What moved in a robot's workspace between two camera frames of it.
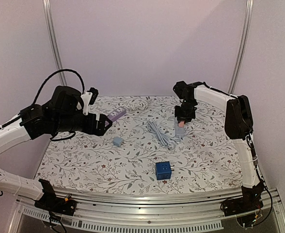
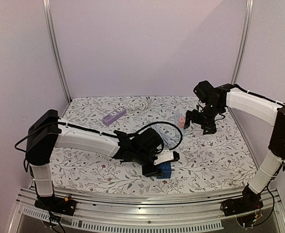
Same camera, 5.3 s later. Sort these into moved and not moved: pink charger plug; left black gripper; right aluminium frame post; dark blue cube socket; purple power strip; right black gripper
Moved: right black gripper; left black gripper
Not moved: pink charger plug; dark blue cube socket; purple power strip; right aluminium frame post
